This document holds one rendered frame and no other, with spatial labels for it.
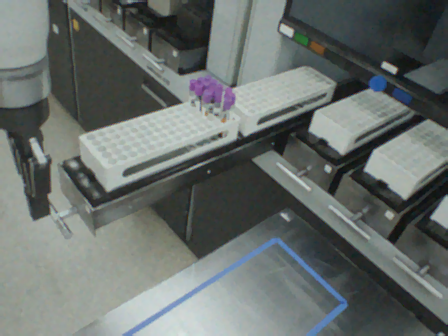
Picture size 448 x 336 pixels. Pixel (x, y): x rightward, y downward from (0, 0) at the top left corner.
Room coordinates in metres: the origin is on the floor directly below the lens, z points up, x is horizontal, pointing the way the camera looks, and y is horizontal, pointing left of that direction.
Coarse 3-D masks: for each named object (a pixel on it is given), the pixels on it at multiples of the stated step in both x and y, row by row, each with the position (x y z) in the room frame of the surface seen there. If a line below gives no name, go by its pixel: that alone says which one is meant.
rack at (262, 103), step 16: (272, 80) 0.88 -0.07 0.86; (288, 80) 0.90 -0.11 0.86; (304, 80) 0.91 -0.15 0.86; (320, 80) 0.93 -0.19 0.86; (240, 96) 0.79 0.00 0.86; (256, 96) 0.80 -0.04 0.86; (272, 96) 0.81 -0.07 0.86; (288, 96) 0.82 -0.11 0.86; (304, 96) 0.84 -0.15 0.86; (320, 96) 0.92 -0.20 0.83; (240, 112) 0.73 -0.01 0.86; (256, 112) 0.73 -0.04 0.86; (272, 112) 0.76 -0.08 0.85; (288, 112) 0.85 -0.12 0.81; (240, 128) 0.72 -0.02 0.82; (256, 128) 0.73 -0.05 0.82
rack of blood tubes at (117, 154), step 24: (144, 120) 0.64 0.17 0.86; (168, 120) 0.65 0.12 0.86; (192, 120) 0.67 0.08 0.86; (216, 120) 0.67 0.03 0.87; (96, 144) 0.54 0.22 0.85; (120, 144) 0.56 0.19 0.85; (144, 144) 0.56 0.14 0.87; (168, 144) 0.57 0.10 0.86; (192, 144) 0.63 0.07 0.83; (216, 144) 0.65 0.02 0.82; (96, 168) 0.50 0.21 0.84; (120, 168) 0.49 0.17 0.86; (144, 168) 0.56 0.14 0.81
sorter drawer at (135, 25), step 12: (132, 12) 1.22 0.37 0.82; (144, 12) 1.22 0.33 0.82; (132, 24) 1.21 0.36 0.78; (144, 24) 1.18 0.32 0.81; (156, 24) 1.18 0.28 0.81; (120, 36) 1.18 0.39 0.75; (132, 36) 1.21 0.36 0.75; (144, 36) 1.16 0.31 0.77; (132, 48) 1.13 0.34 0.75; (144, 48) 1.16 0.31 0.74
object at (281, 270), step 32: (288, 224) 0.48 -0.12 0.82; (224, 256) 0.39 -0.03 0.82; (256, 256) 0.40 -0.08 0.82; (288, 256) 0.41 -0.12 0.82; (320, 256) 0.43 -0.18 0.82; (160, 288) 0.31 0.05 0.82; (192, 288) 0.32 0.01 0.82; (224, 288) 0.33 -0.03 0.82; (256, 288) 0.34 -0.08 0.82; (288, 288) 0.36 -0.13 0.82; (320, 288) 0.37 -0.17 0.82; (352, 288) 0.38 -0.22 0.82; (96, 320) 0.25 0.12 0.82; (128, 320) 0.26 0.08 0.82; (160, 320) 0.27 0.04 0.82; (192, 320) 0.28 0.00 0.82; (224, 320) 0.29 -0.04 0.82; (256, 320) 0.30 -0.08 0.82; (288, 320) 0.31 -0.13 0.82; (320, 320) 0.31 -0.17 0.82; (352, 320) 0.32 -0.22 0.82; (384, 320) 0.33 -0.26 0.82; (416, 320) 0.35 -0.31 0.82
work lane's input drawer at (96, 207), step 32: (288, 128) 0.79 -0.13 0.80; (64, 160) 0.53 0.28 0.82; (192, 160) 0.60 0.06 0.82; (224, 160) 0.65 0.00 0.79; (64, 192) 0.52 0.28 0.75; (96, 192) 0.47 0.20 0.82; (128, 192) 0.50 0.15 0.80; (160, 192) 0.53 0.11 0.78; (64, 224) 0.44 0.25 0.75; (96, 224) 0.44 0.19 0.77
